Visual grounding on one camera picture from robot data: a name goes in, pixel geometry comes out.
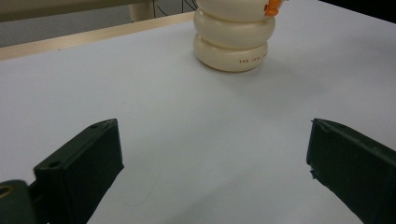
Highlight white table sheet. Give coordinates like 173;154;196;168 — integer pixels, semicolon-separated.
0;0;396;224

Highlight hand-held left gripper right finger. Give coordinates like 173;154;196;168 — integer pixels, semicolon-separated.
305;118;396;224

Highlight cream ribbed cup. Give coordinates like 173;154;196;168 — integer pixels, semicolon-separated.
192;0;285;74

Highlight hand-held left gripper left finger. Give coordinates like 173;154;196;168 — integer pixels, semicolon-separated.
33;118;125;224

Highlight light wooden table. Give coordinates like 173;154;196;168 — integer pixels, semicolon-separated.
0;11;196;62

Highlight black hanging cables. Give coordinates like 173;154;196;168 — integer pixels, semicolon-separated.
153;0;198;15

